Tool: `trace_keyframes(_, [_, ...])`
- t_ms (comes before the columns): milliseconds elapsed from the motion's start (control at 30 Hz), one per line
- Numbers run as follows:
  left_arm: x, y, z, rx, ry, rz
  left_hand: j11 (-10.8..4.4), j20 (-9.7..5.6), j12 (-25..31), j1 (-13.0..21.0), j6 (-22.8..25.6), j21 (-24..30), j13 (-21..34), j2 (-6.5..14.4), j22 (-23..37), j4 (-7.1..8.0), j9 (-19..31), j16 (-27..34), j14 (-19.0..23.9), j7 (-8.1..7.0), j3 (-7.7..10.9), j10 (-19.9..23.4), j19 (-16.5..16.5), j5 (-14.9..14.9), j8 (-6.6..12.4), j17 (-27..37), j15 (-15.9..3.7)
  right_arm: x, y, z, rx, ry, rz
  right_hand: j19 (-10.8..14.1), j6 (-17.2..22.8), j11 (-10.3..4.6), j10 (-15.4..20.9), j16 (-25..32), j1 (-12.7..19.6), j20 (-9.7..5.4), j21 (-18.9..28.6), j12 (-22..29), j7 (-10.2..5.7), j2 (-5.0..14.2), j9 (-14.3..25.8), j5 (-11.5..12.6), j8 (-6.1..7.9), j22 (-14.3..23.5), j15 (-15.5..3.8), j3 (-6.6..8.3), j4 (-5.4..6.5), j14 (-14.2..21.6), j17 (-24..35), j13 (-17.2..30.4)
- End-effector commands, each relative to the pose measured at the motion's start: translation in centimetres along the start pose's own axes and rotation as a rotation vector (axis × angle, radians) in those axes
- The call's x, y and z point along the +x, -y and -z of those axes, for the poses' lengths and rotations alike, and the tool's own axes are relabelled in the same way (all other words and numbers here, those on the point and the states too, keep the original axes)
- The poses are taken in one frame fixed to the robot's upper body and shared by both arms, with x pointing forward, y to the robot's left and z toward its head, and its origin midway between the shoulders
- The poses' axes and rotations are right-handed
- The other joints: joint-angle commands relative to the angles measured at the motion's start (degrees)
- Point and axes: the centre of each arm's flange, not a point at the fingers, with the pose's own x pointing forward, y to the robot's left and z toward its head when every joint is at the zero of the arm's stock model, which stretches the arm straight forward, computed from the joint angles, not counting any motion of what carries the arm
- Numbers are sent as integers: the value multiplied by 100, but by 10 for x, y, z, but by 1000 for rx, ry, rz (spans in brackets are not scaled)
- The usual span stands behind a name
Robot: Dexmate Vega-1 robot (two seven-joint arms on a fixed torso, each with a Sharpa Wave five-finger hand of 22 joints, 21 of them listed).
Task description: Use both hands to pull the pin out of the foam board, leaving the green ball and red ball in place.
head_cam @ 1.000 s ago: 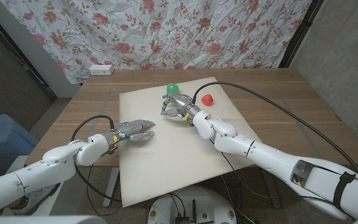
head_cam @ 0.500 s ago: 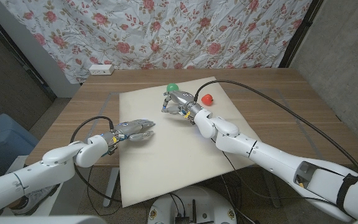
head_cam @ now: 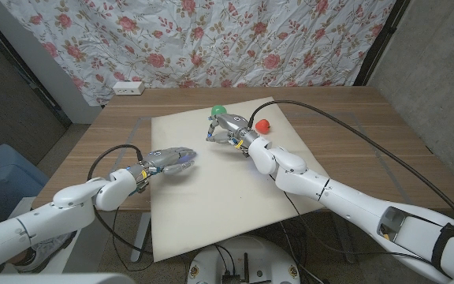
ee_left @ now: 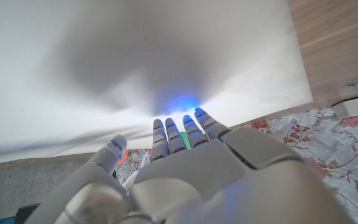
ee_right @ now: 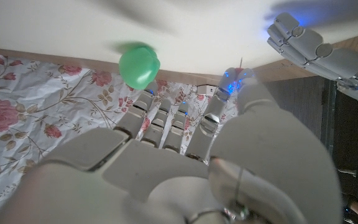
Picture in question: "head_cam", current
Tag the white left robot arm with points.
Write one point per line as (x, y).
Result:
(53, 221)

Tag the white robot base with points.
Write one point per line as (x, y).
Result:
(258, 260)

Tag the red ball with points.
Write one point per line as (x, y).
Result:
(263, 126)

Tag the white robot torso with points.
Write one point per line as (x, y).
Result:
(53, 279)

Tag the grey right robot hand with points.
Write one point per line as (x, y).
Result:
(235, 126)

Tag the cream foam board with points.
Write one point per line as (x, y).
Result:
(211, 205)

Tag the black backdrop stand pole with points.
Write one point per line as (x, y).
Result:
(380, 43)
(26, 75)

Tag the green ball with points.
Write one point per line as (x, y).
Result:
(218, 109)

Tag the wooden table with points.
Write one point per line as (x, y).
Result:
(369, 118)

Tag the floral backdrop cloth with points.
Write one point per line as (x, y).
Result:
(195, 43)

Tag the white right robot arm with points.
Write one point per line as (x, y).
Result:
(349, 201)

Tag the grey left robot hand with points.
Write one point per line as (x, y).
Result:
(168, 158)

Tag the blue storage bin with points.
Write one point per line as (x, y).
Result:
(6, 177)

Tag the grey sneaker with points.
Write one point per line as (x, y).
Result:
(43, 252)

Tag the white table leg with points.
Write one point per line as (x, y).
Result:
(140, 236)

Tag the white power strip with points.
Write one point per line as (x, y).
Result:
(128, 88)

